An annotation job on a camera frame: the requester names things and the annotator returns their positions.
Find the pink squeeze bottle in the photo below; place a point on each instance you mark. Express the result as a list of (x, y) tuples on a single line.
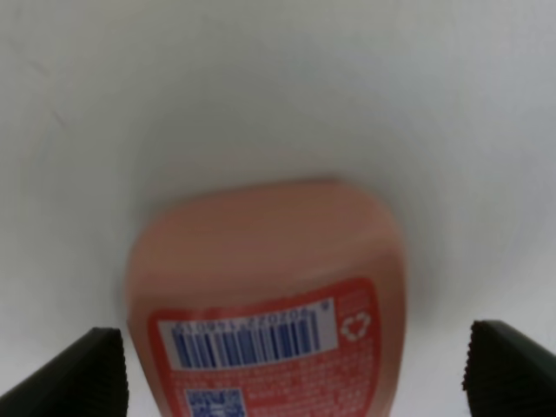
[(286, 299)]

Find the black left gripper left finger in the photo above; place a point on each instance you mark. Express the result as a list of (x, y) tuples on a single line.
[(88, 378)]

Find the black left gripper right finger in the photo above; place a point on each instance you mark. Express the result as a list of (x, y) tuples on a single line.
[(507, 373)]

